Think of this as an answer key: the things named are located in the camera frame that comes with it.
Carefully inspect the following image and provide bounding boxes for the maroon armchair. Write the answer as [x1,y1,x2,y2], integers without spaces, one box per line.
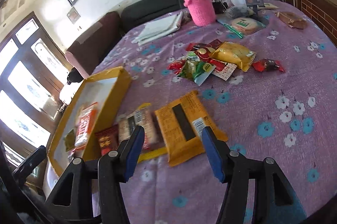
[64,12,122,79]

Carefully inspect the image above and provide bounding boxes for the red gold chips pack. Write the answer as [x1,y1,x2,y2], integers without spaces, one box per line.
[186,39,223,60]

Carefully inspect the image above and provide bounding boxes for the green triangular snack pack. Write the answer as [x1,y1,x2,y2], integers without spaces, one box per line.
[178,60,215,86]

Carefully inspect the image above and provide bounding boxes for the brown beige snack bar pack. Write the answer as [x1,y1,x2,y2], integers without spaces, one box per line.
[115,103,167,163]

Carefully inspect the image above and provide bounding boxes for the red dark candy pack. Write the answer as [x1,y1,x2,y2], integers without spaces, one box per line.
[252,59,285,73]

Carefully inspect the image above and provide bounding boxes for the yellow cracker pack with barcode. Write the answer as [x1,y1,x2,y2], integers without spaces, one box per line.
[155,90,229,167]

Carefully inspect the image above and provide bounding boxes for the small red candy wrapper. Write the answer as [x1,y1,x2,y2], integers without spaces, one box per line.
[167,60,186,75]

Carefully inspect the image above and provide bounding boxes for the pink sleeved water bottle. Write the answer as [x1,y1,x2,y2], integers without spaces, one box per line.
[184,0,216,26]

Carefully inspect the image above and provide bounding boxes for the orange white biscuit pack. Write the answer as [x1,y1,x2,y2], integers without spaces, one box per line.
[75,102,98,150]

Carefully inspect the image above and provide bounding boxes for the round biscuits in clear bag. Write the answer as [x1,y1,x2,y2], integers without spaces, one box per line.
[225,17,266,38]

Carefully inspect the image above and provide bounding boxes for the brown foil snack pack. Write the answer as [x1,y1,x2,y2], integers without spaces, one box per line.
[275,12,307,30]

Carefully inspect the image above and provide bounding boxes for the green yellow snack in tray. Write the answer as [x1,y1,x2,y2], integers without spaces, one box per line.
[63,128,76,152]

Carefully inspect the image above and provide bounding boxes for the yellow cardboard tray box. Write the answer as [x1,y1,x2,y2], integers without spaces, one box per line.
[48,67,132,176]

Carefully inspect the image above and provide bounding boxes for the dark red jujube snack pack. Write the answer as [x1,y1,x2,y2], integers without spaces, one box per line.
[95,124,119,156]

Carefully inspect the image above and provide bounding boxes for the red white flat sachet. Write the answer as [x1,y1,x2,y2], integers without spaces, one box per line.
[209,59,237,81]

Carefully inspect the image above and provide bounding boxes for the folded white cloth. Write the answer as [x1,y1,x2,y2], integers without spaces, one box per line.
[132,12,183,46]

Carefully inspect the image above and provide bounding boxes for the purple floral tablecloth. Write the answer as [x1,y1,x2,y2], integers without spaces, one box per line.
[95,0,336,223]

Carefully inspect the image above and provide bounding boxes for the yellow cheese sandwich crackers pack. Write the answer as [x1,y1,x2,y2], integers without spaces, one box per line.
[211,42,257,72]

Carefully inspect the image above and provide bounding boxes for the wooden framed window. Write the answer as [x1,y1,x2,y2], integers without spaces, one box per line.
[1,13,71,158]

